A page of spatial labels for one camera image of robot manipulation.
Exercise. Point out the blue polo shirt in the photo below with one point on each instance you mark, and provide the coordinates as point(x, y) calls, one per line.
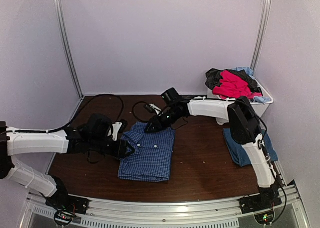
point(239, 155)

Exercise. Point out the left aluminium corner post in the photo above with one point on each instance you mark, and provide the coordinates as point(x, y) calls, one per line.
point(66, 47)

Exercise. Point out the black garment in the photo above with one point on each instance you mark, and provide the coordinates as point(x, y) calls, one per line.
point(213, 77)

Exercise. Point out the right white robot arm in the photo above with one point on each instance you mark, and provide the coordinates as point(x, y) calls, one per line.
point(245, 126)

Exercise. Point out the aluminium corner post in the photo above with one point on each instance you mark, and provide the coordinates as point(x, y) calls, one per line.
point(66, 47)
point(266, 8)

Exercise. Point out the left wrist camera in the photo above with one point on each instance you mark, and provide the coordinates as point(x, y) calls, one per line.
point(117, 128)

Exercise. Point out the front aluminium rail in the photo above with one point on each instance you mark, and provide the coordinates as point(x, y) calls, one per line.
point(219, 213)

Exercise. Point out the blue checkered shirt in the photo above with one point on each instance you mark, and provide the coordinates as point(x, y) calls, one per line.
point(151, 161)

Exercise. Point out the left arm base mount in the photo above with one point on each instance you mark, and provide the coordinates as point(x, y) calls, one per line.
point(62, 200)

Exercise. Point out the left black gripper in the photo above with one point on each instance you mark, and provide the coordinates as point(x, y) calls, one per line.
point(121, 147)

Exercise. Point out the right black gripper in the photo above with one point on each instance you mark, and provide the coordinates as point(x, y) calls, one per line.
point(161, 125)

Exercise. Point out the right aluminium corner post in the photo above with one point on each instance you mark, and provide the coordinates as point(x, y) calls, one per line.
point(266, 8)

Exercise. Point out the red garment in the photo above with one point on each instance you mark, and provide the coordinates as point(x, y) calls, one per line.
point(232, 86)

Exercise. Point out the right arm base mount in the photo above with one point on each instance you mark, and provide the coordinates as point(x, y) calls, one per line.
point(265, 199)

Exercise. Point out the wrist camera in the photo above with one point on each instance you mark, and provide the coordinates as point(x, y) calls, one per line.
point(152, 108)
point(117, 128)

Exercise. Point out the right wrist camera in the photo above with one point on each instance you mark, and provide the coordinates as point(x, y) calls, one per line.
point(152, 108)

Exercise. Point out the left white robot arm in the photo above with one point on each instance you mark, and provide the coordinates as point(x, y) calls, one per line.
point(98, 134)

